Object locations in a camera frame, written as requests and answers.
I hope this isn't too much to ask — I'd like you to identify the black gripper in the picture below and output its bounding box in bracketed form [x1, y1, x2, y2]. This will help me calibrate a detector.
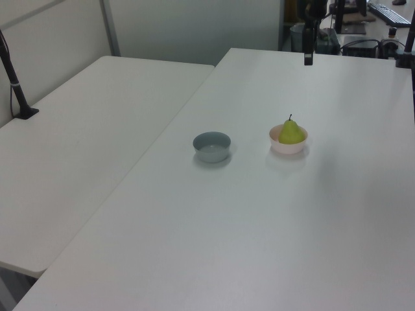
[303, 0, 328, 66]

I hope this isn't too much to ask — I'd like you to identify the green yellow pear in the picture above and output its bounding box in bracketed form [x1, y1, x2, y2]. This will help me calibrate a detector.
[278, 113, 307, 145]

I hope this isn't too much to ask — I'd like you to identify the pink bowl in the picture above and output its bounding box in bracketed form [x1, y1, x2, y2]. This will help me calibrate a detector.
[268, 124, 308, 155]

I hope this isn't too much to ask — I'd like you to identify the grey bowl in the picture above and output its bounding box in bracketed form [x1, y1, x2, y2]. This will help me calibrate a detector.
[193, 131, 231, 163]

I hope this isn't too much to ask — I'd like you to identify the grey waste bin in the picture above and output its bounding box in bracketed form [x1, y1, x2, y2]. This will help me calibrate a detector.
[289, 24, 305, 52]

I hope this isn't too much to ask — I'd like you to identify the dark green case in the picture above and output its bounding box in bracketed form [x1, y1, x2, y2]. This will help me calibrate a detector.
[316, 28, 341, 54]

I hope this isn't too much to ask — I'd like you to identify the black monitor stand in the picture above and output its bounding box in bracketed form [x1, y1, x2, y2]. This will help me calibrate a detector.
[335, 0, 367, 35]

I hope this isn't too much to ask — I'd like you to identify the black electronics box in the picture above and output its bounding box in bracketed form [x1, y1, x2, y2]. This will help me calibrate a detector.
[340, 34, 380, 58]

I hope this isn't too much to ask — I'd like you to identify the brown desk pad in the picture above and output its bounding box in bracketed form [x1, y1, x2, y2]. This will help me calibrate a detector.
[343, 12, 377, 25]

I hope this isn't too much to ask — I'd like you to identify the black keyboard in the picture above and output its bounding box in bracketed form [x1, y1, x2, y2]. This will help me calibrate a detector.
[368, 1, 412, 27]

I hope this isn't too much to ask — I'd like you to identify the white side table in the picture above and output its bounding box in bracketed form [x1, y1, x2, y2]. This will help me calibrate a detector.
[0, 55, 216, 279]

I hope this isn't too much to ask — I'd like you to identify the black clamped camera pole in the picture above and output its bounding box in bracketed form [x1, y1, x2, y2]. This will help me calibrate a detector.
[394, 19, 415, 69]

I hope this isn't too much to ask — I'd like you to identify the thin black cable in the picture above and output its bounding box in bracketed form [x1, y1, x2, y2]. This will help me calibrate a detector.
[410, 64, 415, 124]

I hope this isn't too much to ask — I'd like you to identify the grey partition post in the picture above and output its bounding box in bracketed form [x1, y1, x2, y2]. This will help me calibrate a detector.
[99, 0, 121, 58]

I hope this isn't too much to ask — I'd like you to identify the black camera stand with base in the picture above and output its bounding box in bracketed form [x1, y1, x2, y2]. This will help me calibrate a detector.
[0, 28, 40, 121]

